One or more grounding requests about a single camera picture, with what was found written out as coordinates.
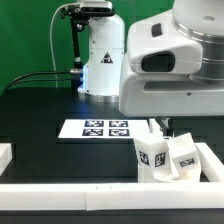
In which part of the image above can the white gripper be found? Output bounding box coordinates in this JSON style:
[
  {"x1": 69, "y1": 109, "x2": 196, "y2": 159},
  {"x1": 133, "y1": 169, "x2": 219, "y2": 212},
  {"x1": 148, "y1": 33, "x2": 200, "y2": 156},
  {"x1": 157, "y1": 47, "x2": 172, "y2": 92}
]
[{"x1": 119, "y1": 9, "x2": 224, "y2": 137}]

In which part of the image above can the white round stool seat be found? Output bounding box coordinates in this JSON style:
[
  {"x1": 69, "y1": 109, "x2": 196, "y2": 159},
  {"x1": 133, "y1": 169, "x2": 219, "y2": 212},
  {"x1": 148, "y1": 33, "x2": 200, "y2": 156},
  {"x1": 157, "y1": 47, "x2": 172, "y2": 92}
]
[{"x1": 138, "y1": 168, "x2": 200, "y2": 183}]

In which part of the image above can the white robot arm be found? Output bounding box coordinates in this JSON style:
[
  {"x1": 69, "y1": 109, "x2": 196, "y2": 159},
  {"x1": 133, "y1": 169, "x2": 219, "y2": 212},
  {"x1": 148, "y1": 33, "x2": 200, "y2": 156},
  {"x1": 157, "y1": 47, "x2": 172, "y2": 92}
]
[{"x1": 79, "y1": 0, "x2": 224, "y2": 117}]

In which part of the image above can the white right fence bar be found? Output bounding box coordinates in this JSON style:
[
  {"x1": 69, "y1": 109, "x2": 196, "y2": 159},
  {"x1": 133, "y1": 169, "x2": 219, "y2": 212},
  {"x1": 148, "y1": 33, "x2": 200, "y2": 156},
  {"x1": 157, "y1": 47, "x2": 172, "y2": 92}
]
[{"x1": 196, "y1": 143, "x2": 224, "y2": 182}]

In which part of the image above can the white fence bar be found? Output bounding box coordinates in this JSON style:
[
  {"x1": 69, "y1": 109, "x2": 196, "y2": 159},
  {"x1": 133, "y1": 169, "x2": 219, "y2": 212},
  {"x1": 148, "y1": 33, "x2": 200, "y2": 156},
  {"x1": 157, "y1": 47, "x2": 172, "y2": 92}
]
[
  {"x1": 0, "y1": 143, "x2": 12, "y2": 176},
  {"x1": 0, "y1": 182, "x2": 224, "y2": 211},
  {"x1": 196, "y1": 143, "x2": 224, "y2": 182}
]

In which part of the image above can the white front fence bar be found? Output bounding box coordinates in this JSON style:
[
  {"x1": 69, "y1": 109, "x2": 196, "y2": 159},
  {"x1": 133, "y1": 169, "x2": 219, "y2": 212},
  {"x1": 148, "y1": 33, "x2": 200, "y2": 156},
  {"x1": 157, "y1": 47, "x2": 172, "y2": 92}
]
[{"x1": 0, "y1": 182, "x2": 224, "y2": 211}]

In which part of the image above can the white marker sheet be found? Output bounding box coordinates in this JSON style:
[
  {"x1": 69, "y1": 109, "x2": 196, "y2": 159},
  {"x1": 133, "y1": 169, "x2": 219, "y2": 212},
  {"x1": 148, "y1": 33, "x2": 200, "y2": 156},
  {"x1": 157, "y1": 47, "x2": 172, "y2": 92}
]
[{"x1": 59, "y1": 119, "x2": 150, "y2": 139}]

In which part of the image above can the white left fence bar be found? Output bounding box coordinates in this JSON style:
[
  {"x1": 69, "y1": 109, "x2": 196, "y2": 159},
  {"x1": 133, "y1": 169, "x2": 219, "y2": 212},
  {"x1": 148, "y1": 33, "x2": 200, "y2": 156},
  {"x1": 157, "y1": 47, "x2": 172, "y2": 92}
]
[{"x1": 0, "y1": 143, "x2": 12, "y2": 176}]

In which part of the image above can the black cable upper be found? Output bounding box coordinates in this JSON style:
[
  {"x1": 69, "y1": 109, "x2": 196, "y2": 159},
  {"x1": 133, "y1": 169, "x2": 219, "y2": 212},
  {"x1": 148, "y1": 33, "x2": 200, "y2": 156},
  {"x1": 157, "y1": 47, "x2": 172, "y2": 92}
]
[{"x1": 2, "y1": 69, "x2": 84, "y2": 95}]

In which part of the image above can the black cable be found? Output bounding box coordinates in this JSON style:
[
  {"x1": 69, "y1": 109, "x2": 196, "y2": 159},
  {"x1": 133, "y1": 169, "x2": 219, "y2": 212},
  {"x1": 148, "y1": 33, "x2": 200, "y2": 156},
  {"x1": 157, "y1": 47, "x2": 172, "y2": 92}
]
[
  {"x1": 6, "y1": 77, "x2": 83, "y2": 92},
  {"x1": 2, "y1": 69, "x2": 84, "y2": 95}
]

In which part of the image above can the black cable lower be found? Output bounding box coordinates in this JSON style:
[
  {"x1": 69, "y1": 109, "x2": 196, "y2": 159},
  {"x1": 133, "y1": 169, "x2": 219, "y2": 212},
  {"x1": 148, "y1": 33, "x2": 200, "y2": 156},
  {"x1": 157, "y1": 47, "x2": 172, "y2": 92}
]
[{"x1": 6, "y1": 77, "x2": 83, "y2": 92}]

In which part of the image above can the black camera stand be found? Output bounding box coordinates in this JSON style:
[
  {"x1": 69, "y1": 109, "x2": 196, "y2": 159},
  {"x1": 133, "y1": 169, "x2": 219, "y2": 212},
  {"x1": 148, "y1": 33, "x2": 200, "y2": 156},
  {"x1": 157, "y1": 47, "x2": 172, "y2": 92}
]
[{"x1": 61, "y1": 4, "x2": 90, "y2": 93}]

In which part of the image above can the grey depth camera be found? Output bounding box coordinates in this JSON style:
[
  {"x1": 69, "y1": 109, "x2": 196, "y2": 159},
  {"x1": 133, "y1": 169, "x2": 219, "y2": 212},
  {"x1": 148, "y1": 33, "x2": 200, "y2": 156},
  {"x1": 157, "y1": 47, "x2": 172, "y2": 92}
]
[{"x1": 80, "y1": 1, "x2": 114, "y2": 17}]

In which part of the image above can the white cable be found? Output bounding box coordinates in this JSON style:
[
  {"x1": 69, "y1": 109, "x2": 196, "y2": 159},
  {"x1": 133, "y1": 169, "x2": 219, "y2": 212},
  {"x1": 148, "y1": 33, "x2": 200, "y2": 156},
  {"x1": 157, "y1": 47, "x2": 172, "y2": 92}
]
[{"x1": 49, "y1": 3, "x2": 80, "y2": 89}]

